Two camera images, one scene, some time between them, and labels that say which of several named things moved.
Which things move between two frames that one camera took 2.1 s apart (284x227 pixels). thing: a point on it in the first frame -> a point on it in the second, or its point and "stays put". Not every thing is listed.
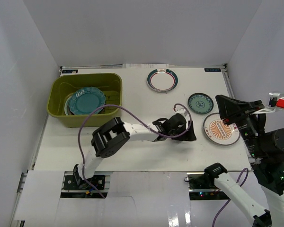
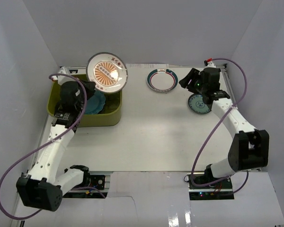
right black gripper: x=229 y=107 -> x=193 y=75
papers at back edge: x=145 y=65 stays put
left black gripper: x=189 y=132 -> x=89 y=87
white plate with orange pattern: x=217 y=132 -> x=108 y=71
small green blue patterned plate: x=200 y=103 stays put
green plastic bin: x=110 y=84 stays put
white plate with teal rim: x=162 y=80 stays put
